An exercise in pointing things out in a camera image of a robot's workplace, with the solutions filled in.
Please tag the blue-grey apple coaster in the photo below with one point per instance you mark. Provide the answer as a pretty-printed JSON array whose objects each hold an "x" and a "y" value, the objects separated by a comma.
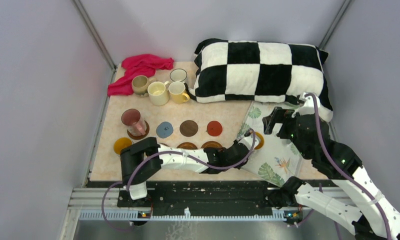
[{"x": 164, "y": 130}]

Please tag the red apple coaster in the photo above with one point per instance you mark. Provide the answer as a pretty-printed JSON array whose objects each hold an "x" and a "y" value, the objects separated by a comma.
[{"x": 214, "y": 128}]

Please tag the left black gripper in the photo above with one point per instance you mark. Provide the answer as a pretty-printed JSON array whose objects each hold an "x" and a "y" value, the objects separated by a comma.
[{"x": 235, "y": 142}]

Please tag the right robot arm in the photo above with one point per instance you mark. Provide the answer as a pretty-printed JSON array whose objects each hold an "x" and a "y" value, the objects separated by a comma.
[{"x": 372, "y": 217}]

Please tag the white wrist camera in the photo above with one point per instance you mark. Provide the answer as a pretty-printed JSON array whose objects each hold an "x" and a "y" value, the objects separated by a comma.
[
  {"x": 311, "y": 105},
  {"x": 248, "y": 141}
]

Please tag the floral white tray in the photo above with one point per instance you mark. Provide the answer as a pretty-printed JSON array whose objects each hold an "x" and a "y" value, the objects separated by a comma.
[{"x": 278, "y": 159}]

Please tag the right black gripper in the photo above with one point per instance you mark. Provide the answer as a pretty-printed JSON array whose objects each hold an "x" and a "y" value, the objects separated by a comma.
[{"x": 279, "y": 115}]

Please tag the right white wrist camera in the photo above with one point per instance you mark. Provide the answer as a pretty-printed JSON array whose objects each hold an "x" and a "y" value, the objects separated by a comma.
[{"x": 311, "y": 105}]

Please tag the crumpled pink cloth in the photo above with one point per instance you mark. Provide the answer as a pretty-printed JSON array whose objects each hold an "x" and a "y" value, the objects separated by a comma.
[{"x": 138, "y": 65}]

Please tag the orange cup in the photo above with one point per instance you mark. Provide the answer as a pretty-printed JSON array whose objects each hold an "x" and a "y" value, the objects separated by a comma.
[{"x": 259, "y": 141}]

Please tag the cream ceramic mug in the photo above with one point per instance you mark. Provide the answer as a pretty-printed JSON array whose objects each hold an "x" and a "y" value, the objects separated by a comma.
[{"x": 158, "y": 93}]

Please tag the beige ceramic mug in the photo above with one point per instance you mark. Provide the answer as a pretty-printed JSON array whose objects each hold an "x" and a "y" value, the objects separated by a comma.
[{"x": 140, "y": 85}]

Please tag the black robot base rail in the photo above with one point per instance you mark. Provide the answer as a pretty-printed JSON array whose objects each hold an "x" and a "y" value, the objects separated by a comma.
[{"x": 210, "y": 198}]

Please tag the blue mug yellow inside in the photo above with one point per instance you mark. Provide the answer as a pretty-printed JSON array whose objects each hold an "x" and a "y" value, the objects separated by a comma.
[{"x": 121, "y": 144}]

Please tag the yellow ceramic mug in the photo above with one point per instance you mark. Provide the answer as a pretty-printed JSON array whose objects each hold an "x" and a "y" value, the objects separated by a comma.
[{"x": 178, "y": 93}]

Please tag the pink mug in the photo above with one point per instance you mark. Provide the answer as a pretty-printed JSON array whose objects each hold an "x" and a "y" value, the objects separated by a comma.
[{"x": 135, "y": 124}]

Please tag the amber wooden coaster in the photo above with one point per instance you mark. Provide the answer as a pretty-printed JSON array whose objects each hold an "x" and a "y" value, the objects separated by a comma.
[
  {"x": 187, "y": 146},
  {"x": 211, "y": 144}
]

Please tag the black white checkered pillow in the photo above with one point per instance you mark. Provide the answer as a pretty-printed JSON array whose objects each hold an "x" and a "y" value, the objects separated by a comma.
[{"x": 266, "y": 72}]

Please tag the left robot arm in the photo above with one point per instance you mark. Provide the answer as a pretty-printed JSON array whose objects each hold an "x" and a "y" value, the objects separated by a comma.
[{"x": 140, "y": 161}]

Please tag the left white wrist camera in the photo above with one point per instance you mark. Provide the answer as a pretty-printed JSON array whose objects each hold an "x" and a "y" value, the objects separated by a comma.
[{"x": 248, "y": 141}]

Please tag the white dark-rimmed mug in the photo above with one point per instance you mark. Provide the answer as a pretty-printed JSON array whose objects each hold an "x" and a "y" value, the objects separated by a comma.
[{"x": 178, "y": 75}]

